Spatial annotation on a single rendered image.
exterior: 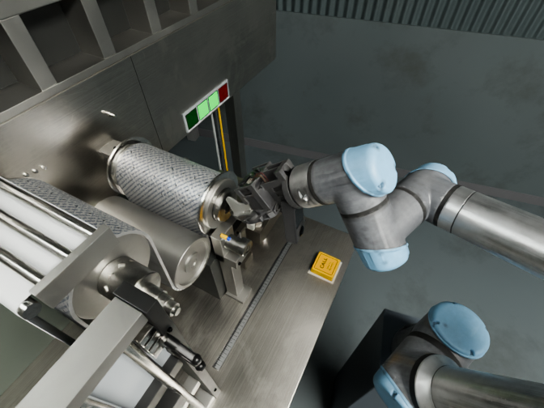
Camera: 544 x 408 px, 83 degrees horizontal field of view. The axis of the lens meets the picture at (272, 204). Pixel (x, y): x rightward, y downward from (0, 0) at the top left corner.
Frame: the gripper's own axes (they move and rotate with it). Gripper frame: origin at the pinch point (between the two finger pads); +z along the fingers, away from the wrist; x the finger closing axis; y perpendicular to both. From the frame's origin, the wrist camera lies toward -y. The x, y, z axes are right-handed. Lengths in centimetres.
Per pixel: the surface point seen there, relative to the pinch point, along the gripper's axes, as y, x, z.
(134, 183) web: 17.6, 6.8, 14.4
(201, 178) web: 10.9, 1.5, 0.7
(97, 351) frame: 10.9, 35.0, -18.8
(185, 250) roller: 2.6, 13.7, 3.0
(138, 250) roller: 10.9, 21.2, -2.7
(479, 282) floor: -159, -102, 2
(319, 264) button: -34.9, -13.8, 6.5
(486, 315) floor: -162, -82, -2
